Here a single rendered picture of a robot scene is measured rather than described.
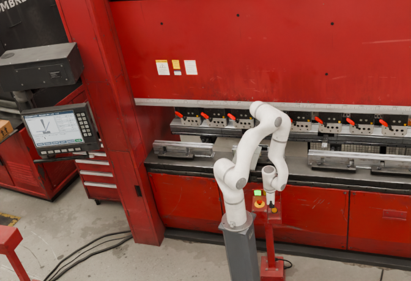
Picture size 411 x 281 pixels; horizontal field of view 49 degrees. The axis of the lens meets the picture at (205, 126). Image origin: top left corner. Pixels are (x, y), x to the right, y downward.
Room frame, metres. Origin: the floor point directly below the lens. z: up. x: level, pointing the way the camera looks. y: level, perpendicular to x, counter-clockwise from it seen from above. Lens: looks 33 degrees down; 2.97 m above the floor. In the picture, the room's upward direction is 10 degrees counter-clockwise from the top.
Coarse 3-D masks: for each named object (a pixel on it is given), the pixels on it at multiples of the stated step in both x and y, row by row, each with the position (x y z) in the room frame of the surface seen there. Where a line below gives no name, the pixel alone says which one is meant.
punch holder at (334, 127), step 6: (324, 114) 2.46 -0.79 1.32; (330, 114) 2.45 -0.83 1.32; (336, 114) 2.43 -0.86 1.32; (324, 120) 2.46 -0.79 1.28; (330, 120) 2.45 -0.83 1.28; (336, 120) 2.43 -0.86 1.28; (330, 126) 2.44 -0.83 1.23; (336, 126) 2.43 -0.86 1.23; (324, 132) 2.46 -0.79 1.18; (330, 132) 2.44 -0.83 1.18; (336, 132) 2.43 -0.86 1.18
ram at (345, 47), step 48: (144, 0) 2.89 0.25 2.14; (192, 0) 2.76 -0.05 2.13; (240, 0) 2.65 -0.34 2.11; (288, 0) 2.54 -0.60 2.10; (336, 0) 2.44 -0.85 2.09; (384, 0) 2.34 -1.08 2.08; (144, 48) 2.91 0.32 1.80; (192, 48) 2.78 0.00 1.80; (240, 48) 2.66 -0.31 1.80; (288, 48) 2.54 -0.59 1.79; (336, 48) 2.44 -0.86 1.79; (384, 48) 2.34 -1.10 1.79; (144, 96) 2.95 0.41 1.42; (192, 96) 2.81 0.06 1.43; (240, 96) 2.67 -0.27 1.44; (288, 96) 2.55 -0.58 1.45; (336, 96) 2.43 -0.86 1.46; (384, 96) 2.33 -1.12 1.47
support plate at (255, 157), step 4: (256, 148) 2.65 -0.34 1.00; (260, 148) 2.64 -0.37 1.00; (236, 152) 2.64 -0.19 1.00; (256, 152) 2.59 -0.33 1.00; (260, 152) 2.59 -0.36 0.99; (236, 156) 2.59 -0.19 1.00; (256, 156) 2.55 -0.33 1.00; (232, 160) 2.55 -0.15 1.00; (236, 160) 2.54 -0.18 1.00; (252, 160) 2.51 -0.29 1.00; (256, 160) 2.50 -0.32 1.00; (252, 164) 2.47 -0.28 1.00; (256, 164) 2.47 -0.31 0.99; (252, 168) 2.42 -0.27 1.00
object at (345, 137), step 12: (180, 120) 3.24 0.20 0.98; (204, 120) 3.18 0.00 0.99; (180, 132) 3.17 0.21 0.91; (192, 132) 3.13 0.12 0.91; (204, 132) 3.08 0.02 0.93; (216, 132) 3.04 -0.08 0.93; (228, 132) 3.00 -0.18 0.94; (240, 132) 2.96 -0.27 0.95; (300, 132) 2.79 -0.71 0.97; (312, 132) 2.76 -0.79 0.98; (348, 132) 2.67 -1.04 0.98; (408, 132) 2.55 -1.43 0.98; (360, 144) 2.62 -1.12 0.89; (372, 144) 2.59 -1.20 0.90; (384, 144) 2.56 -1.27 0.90; (396, 144) 2.53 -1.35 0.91; (408, 144) 2.51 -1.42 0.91
